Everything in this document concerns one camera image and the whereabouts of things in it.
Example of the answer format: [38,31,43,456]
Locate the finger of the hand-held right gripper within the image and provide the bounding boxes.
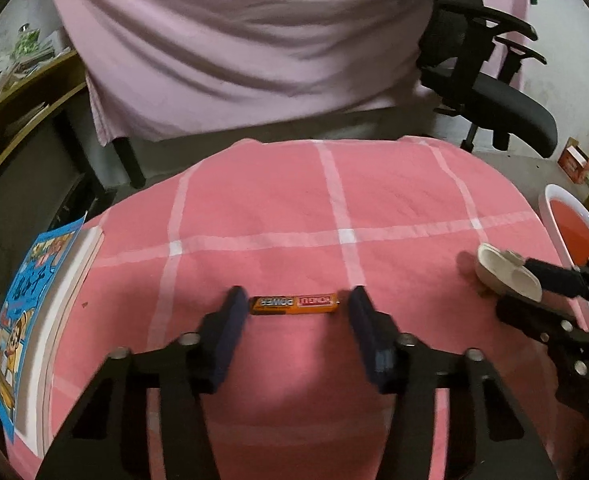
[525,258,589,333]
[497,296,589,418]

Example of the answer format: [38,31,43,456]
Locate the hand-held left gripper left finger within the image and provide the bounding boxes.
[34,286,249,480]

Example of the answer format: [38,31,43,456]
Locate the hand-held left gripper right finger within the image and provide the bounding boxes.
[347,286,558,480]

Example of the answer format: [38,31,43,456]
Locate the white basin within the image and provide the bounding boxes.
[539,185,589,333]

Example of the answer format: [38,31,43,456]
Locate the orange battery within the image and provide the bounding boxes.
[248,292,343,317]

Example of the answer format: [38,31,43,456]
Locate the cardboard box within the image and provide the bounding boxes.
[559,137,589,184]

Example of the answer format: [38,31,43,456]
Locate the pink checkered tablecloth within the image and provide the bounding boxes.
[4,137,589,480]

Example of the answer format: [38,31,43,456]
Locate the black office chair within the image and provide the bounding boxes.
[417,0,559,158]

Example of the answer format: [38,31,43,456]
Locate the black stand leg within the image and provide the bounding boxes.
[112,136,146,190]

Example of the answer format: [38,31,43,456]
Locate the blue illustrated book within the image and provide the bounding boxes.
[0,212,105,453]

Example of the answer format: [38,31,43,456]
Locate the pink backdrop cloth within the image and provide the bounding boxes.
[44,0,531,147]

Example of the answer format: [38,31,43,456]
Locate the wooden shelf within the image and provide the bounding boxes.
[0,50,88,202]

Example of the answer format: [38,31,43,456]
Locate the pile of papers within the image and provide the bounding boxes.
[0,25,73,97]

